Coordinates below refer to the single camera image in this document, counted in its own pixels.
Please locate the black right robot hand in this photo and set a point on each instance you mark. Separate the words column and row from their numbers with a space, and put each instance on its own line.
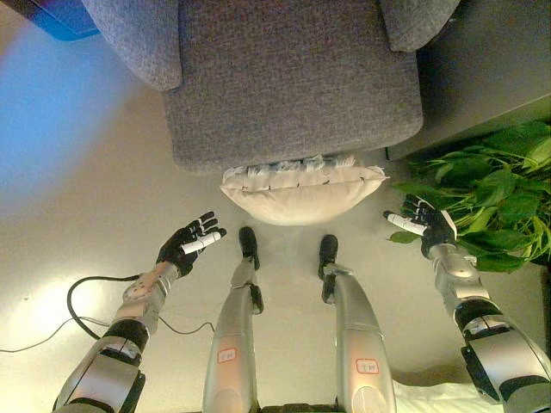
column 432, row 228

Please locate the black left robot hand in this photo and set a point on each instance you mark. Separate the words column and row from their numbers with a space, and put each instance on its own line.
column 178, row 245

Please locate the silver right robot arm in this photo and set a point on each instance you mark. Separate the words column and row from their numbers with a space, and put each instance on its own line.
column 486, row 327

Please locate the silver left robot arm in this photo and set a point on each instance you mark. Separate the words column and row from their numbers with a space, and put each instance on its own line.
column 116, row 335

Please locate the cream white pillow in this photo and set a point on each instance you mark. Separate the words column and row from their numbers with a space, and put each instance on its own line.
column 301, row 195

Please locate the grey fabric sofa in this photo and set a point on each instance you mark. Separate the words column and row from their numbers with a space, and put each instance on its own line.
column 292, row 81

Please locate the green leafy houseplant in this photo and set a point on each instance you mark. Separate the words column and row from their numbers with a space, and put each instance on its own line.
column 495, row 193

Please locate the silver left robot leg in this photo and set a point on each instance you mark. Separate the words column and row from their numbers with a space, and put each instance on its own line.
column 234, row 327

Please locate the silver robot leg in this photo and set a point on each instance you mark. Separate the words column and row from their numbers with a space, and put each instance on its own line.
column 355, row 335
column 234, row 327

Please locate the silver right robot leg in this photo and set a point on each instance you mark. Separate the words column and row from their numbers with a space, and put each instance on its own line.
column 355, row 335

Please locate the dark grey side table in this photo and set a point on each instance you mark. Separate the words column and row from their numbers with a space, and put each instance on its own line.
column 482, row 77

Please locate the white cloth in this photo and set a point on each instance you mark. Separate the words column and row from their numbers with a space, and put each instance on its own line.
column 443, row 398

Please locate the blue box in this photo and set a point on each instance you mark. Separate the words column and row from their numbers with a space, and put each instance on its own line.
column 60, row 17

